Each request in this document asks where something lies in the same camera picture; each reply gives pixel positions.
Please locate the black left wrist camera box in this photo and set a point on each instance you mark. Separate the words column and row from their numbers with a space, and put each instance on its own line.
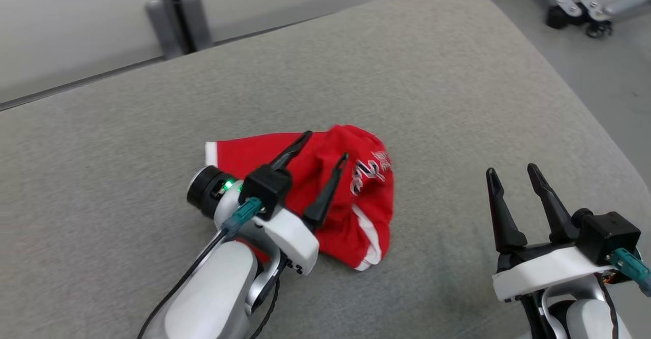
column 267, row 189

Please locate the grey metal wheeled base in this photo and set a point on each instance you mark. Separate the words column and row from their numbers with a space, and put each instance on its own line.
column 572, row 4

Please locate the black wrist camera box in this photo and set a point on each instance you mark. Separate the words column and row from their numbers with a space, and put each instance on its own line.
column 608, row 237
column 267, row 189

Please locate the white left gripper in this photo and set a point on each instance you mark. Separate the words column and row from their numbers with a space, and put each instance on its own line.
column 290, row 237

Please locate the grey partition post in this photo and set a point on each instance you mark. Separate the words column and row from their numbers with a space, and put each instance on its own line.
column 175, row 13

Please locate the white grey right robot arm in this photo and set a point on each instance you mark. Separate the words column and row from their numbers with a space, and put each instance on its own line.
column 590, row 321

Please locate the red garment with white stripes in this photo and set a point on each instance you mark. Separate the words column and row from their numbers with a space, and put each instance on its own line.
column 351, row 232

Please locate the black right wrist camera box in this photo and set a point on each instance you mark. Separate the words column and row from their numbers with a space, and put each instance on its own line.
column 608, row 237

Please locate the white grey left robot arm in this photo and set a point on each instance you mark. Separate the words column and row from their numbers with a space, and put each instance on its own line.
column 213, row 298

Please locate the black caster wheel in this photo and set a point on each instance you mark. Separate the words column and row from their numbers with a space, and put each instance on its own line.
column 599, row 29
column 557, row 19

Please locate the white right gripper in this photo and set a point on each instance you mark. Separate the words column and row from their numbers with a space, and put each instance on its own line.
column 549, row 270

